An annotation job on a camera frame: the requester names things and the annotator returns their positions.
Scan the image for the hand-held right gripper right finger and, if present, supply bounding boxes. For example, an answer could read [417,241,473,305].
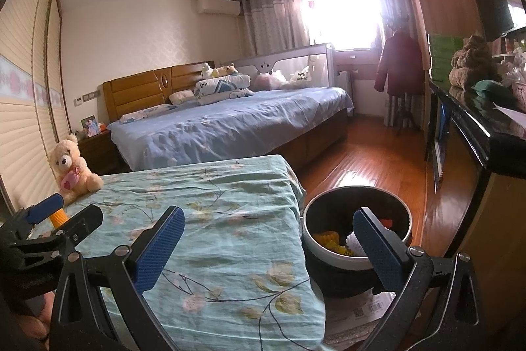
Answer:
[352,207,490,351]

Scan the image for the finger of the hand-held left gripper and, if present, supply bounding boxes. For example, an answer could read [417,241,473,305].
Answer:
[39,205,104,254]
[12,192,65,237]

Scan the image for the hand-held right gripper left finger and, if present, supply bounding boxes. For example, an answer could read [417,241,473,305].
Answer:
[49,206,185,351]

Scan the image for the black bin with white rim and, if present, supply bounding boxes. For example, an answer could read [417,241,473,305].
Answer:
[302,187,413,298]

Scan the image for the person's left hand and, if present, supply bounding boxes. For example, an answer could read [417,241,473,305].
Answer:
[16,290,56,343]

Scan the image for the cream teddy bear pink heart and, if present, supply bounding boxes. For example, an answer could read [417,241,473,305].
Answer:
[48,134,104,206]

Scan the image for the dark wooden nightstand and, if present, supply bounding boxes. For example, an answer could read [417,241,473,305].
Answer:
[78,129,121,176]

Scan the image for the green floral tablecloth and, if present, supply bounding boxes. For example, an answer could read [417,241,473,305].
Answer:
[61,154,326,351]

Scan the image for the framed photo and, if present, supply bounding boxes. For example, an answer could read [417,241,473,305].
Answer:
[80,115,99,138]

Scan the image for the dark red coat on stand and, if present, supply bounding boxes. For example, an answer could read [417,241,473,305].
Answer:
[384,16,422,136]

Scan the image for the bed with blue sheet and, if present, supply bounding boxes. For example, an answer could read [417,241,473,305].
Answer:
[108,86,355,173]

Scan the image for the wooden headboard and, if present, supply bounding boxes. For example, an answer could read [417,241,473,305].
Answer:
[103,60,216,122]

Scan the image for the small white pillow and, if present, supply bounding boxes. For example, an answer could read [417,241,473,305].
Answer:
[168,90,196,105]

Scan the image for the glossy black cabinet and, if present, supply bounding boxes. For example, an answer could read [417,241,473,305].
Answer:
[425,80,526,265]

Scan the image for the folded panda print quilt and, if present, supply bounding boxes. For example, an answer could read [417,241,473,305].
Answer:
[194,73,254,106]

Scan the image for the white paper sheet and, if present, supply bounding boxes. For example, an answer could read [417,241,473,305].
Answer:
[491,102,526,130]

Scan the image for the wooden desk with drawer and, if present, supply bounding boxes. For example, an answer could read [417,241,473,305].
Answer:
[335,49,381,83]

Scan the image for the green cloth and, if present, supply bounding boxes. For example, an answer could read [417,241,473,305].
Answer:
[472,80,514,107]

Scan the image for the pink plush toy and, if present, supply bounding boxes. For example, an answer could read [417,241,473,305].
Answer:
[255,71,288,90]

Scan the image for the stack of green boxes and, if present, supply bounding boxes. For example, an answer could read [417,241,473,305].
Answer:
[427,34,465,83]

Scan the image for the brown plush toy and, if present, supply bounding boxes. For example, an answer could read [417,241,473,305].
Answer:
[449,34,500,88]

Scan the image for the white plastic bag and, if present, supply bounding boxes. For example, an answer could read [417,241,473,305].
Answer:
[499,51,526,88]

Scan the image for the bright window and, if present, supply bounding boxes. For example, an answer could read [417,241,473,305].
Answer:
[304,0,383,49]

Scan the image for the white air conditioner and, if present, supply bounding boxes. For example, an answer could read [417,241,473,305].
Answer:
[196,0,242,15]

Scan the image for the black television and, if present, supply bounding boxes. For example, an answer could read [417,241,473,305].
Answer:
[472,0,517,43]

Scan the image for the wall switch panel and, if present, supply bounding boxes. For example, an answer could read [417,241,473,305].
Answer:
[74,90,101,105]

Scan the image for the grey bed guard rail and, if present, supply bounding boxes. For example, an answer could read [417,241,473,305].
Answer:
[232,43,335,92]

